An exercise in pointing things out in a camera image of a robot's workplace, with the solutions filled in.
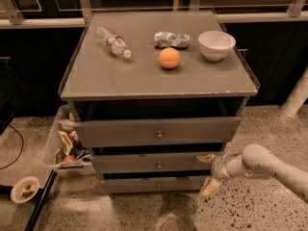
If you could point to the grey drawer cabinet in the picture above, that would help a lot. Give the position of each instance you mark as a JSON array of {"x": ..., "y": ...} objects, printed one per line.
[{"x": 101, "y": 86}]

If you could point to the white ceramic bowl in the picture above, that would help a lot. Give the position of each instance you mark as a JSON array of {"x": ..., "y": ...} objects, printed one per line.
[{"x": 215, "y": 45}]

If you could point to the clear plastic storage bin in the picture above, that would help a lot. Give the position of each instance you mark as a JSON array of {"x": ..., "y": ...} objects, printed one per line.
[{"x": 63, "y": 151}]

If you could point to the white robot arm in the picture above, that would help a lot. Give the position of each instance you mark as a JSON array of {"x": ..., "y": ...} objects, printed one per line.
[{"x": 254, "y": 162}]

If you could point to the grey top drawer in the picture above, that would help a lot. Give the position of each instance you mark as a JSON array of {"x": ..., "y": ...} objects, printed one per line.
[{"x": 132, "y": 132}]

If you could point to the grey drawer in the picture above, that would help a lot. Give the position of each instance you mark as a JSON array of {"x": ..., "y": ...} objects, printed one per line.
[
  {"x": 154, "y": 185},
  {"x": 161, "y": 162},
  {"x": 132, "y": 132}
]

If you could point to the metal railing frame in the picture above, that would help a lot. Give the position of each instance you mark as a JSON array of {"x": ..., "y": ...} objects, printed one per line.
[{"x": 62, "y": 13}]

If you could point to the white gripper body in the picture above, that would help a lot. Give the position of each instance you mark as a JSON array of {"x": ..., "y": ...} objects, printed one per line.
[{"x": 218, "y": 167}]

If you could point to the white cylindrical post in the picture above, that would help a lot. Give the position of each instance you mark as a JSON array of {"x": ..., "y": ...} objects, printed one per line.
[{"x": 297, "y": 96}]

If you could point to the black floor bar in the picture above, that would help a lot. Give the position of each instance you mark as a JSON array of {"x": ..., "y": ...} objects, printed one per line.
[{"x": 42, "y": 196}]

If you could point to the orange fruit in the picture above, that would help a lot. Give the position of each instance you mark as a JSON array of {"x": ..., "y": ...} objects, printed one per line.
[{"x": 169, "y": 58}]

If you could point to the clear plastic water bottle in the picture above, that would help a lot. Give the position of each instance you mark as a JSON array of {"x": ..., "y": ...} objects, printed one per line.
[{"x": 114, "y": 43}]

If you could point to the white plate with leftovers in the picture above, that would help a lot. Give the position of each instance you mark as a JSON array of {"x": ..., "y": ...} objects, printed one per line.
[{"x": 25, "y": 189}]

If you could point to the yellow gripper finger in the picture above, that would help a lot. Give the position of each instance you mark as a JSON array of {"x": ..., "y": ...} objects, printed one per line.
[
  {"x": 210, "y": 185},
  {"x": 206, "y": 159}
]

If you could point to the grey bottom drawer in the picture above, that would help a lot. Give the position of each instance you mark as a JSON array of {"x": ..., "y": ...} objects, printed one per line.
[{"x": 154, "y": 185}]

